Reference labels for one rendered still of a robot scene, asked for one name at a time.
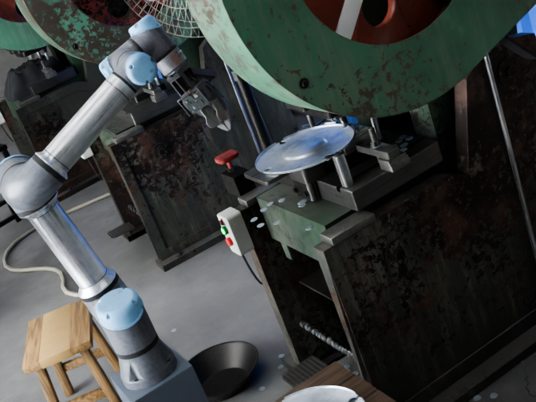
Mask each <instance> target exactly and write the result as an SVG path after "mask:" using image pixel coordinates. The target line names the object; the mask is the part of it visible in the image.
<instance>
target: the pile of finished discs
mask: <svg viewBox="0 0 536 402"><path fill-rule="evenodd" d="M284 398H285V399H284V400H283V401H282V402H365V401H364V399H363V398H362V397H359V396H358V395H357V394H356V392H354V391H353V390H351V389H349V388H344V387H341V386H335V385H322V386H316V387H311V388H305V389H302V390H300V391H297V392H294V393H292V394H290V395H288V396H286V397H284Z"/></svg>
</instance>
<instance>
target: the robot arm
mask: <svg viewBox="0 0 536 402"><path fill-rule="evenodd" d="M128 32H129V33H130V34H131V37H130V38H129V39H128V40H127V41H126V42H125V43H124V44H123V45H122V46H120V47H119V48H118V49H117V50H115V51H114V52H113V53H111V54H110V55H109V56H107V57H106V58H105V59H104V60H103V61H102V62H101V63H100V64H99V69H100V71H101V72H102V74H103V75H104V76H105V78H106V80H105V81H104V82H103V83H102V85H101V86H100V87H99V88H98V89H97V90H96V92H95V93H94V94H93V95H92V96H91V97H90V98H89V99H88V100H87V101H86V102H85V104H84V105H83V106H82V107H81V108H80V109H79V111H78V112H77V113H76V114H75V115H74V116H73V118H72V119H71V120H70V121H69V122H68V123H67V125H66V126H65V127H64V128H63V129H62V130H61V131H60V132H59V133H58V134H57V135H56V136H55V138H54V139H53V140H52V141H51V142H50V143H49V145H48V146H47V147H46V148H45V149H44V151H43V152H36V153H35V154H34V155H33V156H32V157H29V156H24V155H13V156H9V157H7V158H5V159H4V160H3V161H2V162H1V163H0V193H1V194H2V196H3V198H4V199H5V201H6V202H7V203H8V204H9V205H10V206H11V207H12V208H13V210H14V211H15V213H16V214H17V215H18V217H19V218H22V219H28V220H29V221H30V222H31V223H32V225H33V226H34V228H35V229H36V230H37V232H38V233H39V235H40V236H41V237H42V238H43V239H44V241H45V242H46V244H47V245H48V246H49V248H50V249H51V251H52V252H53V253H54V254H55V255H56V257H57V258H58V259H59V261H60V262H61V264H62V265H63V266H64V268H66V270H67V271H68V272H69V274H70V275H71V277H72V278H73V280H74V281H75V282H76V283H77V284H78V286H79V287H80V288H79V291H78V295H79V297H80V298H81V300H82V301H83V302H84V304H85V305H86V306H87V307H88V309H89V311H90V313H91V314H92V315H93V316H94V317H95V318H96V320H97V321H98V323H99V324H100V326H101V327H102V329H103V330H104V331H105V333H106V335H107V336H108V339H109V340H110V342H111V344H112V347H113V348H114V350H115V352H116V355H117V356H118V358H119V365H120V377H121V380H122V381H123V383H124V386H125V387H126V388H128V389H131V390H141V389H145V388H150V387H151V386H154V385H156V384H158V383H159V382H161V381H162V380H164V379H165V378H167V377H168V376H169V375H170V374H171V373H172V372H173V370H174V369H175V367H176V364H177V360H176V357H175V354H174V353H173V352H172V350H171V349H170V348H169V347H168V346H167V345H166V344H165V343H164V342H163V341H162V340H161V339H160V338H159V337H158V335H157V333H156V330H155V328H154V326H153V324H152V322H151V320H150V317H149V316H148V313H147V311H146V309H145V308H144V303H143V301H142V299H141V297H140V296H139V295H138V293H137V292H136V291H135V290H133V289H130V288H128V287H127V286H126V285H125V284H124V283H123V281H122V280H121V278H120V277H119V275H118V274H117V273H116V271H115V270H114V269H109V268H106V267H105V266H104V264H103V263H102V262H101V260H100V259H99V258H98V257H97V255H96V253H95V252H94V251H93V249H92V248H91V246H90V245H89V244H88V243H87V241H86V240H85V238H84V237H83V235H82V234H81V233H80V231H79V230H78V229H77V227H76V226H75V225H74V223H73V222H72V220H71V219H70V217H69V216H68V215H67V214H66V213H65V211H64V209H63V208H62V207H61V205H60V203H59V202H58V201H57V190H58V189H59V188H60V187H61V185H62V184H63V183H64V182H65V181H66V180H67V179H68V176H67V172H68V171H69V169H70V168H71V167H72V166H73V165H74V164H75V163H76V162H77V161H78V160H79V159H80V158H81V156H82V155H83V154H84V153H85V152H86V150H87V149H88V148H89V147H90V146H91V145H92V143H93V142H94V141H95V140H96V139H97V137H98V136H99V135H100V134H101V133H102V132H103V131H104V130H105V129H106V128H107V127H108V125H109V124H110V123H111V122H112V121H113V119H114V118H115V117H116V116H117V115H118V113H119V112H120V111H121V110H122V109H123V108H124V106H125V105H126V104H127V103H128V102H129V101H130V100H131V99H132V98H133V97H134V96H135V94H136V93H137V92H138V91H139V89H140V88H141V87H142V86H143V85H147V84H150V83H151V82H153V81H154V79H155V78H156V75H157V71H158V69H159V70H160V72H161V73H162V74H163V75H164V76H167V81H168V82H169V83H170V84H171V86H172V87H173V88H174V89H175V91H176V92H177V93H178V94H179V95H180V98H179V99H178V100H177V102H178V103H179V105H180V106H181V107H182V108H183V110H184V111H185V112H186V113H187V115H189V116H191V114H193V115H194V114H195V113H197V114H198V115H200V116H202V117H205V118H206V124H207V126H208V127H209V128H214V127H218V128H221V129H223V130H226V131H229V130H230V129H231V119H230V114H229V112H228V108H227V103H226V100H225V97H224V95H223V94H222V92H221V91H220V90H219V89H218V88H217V87H216V86H215V85H212V84H211V83H210V81H211V80H213V79H214V78H215V73H214V71H213V70H212V69H199V68H192V67H189V68H188V69H187V67H188V66H189V65H190V64H191V63H190V62H189V61H188V60H187V58H186V57H185V55H184V54H183V51H182V50H181V49H179V47H178V46H177V45H176V44H175V43H174V41H173V40H172V39H171V38H170V36H169V35H168V34H167V32H166V31H165V30H164V28H163V27H162V26H161V24H159V23H158V21H157V20H155V19H154V17H153V16H151V15H150V14H148V15H146V16H144V17H143V18H142V19H140V20H139V21H138V22H137V23H136V24H135V25H134V26H132V27H131V28H130V29H129V31H128ZM186 60H187V61H186ZM157 68H158V69H157ZM210 102H211V103H212V107H211V106H210V105H207V104H209V103H210ZM182 104H184V105H185V106H186V108H187V109H188V110H189V111H188V112H187V110H186V109H185V108H184V107H183V106H182ZM214 110H215V111H216V114H215V111H214Z"/></svg>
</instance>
